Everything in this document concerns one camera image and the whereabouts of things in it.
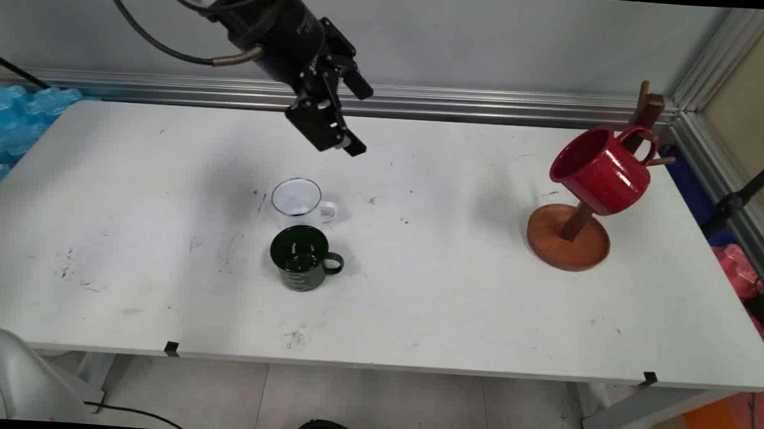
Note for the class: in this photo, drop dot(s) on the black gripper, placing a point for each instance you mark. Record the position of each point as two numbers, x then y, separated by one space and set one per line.
280 32

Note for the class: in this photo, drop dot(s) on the red enamel mug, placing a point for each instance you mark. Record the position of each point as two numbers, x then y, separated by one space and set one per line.
610 174

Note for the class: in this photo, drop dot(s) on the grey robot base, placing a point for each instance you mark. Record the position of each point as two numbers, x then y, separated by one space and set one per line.
14 378

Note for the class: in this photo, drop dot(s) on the white enamel mug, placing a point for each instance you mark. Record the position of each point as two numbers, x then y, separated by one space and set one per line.
298 200

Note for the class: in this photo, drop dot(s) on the dark green enamel mug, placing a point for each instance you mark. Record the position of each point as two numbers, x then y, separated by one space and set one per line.
301 262

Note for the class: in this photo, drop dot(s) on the wooden mug tree stand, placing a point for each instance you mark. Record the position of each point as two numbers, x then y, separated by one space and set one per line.
566 247

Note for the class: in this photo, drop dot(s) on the black tape piece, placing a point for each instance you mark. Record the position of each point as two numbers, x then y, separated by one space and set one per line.
649 378
171 348

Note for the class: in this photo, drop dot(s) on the blue bubble wrap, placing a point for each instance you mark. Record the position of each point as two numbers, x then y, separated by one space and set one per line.
14 123

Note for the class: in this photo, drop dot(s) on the blue plastic crate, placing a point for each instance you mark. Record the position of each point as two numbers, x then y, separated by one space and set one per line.
694 185

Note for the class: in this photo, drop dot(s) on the short grey table leg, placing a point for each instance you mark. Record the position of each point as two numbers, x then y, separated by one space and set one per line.
94 376

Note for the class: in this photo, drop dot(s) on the black tripod stand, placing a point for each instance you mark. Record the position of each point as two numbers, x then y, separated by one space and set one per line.
732 201

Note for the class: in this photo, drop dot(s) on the grey table leg with brace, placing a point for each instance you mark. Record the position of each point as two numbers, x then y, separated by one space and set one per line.
633 411

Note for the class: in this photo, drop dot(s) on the pink red plastic bag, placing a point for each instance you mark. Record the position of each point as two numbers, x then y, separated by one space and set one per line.
742 272

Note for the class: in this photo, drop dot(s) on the small black box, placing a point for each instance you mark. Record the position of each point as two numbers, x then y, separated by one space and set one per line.
761 311

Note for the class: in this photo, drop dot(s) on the orange floor box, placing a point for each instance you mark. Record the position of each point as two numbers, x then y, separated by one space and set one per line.
714 425

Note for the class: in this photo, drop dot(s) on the long aluminium frame rail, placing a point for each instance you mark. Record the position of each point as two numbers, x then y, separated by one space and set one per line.
492 106

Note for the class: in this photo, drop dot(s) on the aluminium corner frame post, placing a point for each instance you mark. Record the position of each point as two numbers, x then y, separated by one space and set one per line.
710 68

